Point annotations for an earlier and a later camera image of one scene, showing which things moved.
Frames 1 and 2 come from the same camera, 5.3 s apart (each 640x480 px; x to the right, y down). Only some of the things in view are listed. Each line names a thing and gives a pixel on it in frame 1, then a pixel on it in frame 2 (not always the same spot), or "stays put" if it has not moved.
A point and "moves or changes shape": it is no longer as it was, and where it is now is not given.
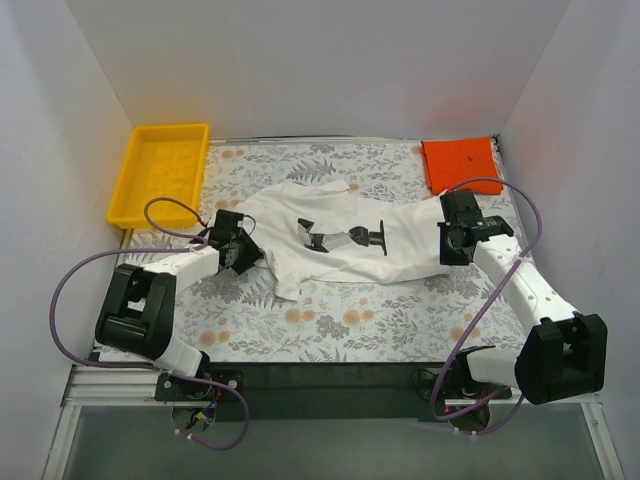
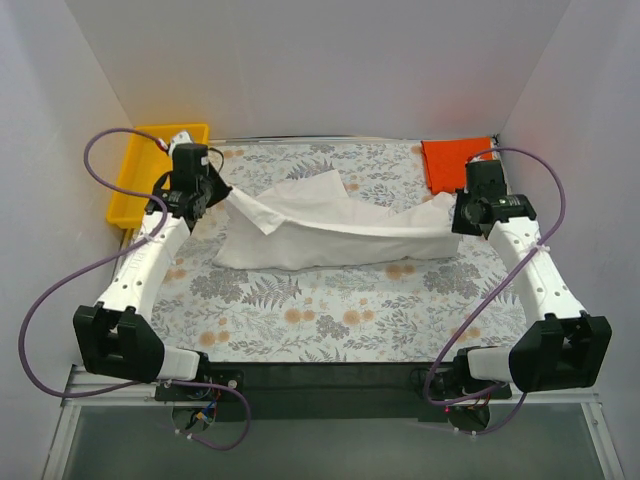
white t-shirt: [323, 231] moves or changes shape
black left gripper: [245, 252] -> [216, 185]
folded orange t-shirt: [450, 162] stays put
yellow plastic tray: [160, 161] stays put
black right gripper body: [446, 242] -> [459, 215]
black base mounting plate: [327, 391] stays put
